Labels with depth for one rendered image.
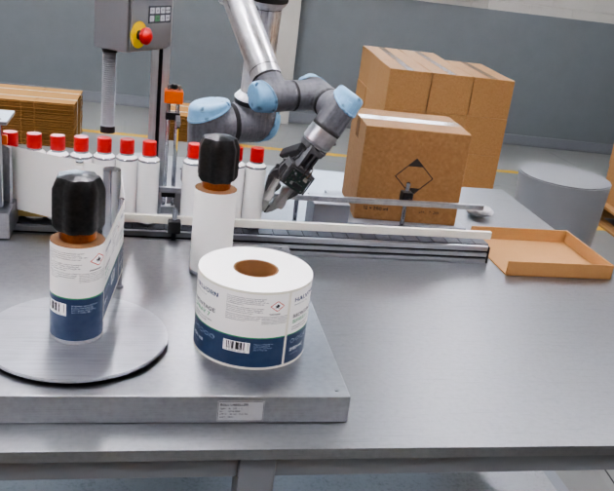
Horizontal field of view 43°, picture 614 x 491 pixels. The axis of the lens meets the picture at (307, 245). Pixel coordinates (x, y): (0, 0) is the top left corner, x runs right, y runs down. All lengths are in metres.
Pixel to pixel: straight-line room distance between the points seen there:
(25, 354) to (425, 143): 1.28
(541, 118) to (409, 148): 5.68
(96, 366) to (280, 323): 0.30
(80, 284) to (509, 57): 6.58
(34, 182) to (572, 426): 1.23
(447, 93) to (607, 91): 3.08
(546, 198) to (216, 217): 2.62
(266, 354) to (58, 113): 4.68
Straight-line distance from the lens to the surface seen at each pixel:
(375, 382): 1.47
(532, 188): 4.06
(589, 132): 8.06
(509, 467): 1.46
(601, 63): 7.96
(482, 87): 5.25
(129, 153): 1.91
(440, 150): 2.24
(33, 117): 5.94
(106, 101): 1.98
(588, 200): 4.06
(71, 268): 1.32
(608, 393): 1.64
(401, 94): 5.12
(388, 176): 2.23
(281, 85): 1.91
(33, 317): 1.48
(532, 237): 2.38
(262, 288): 1.30
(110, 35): 1.88
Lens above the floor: 1.56
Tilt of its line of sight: 21 degrees down
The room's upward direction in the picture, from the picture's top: 7 degrees clockwise
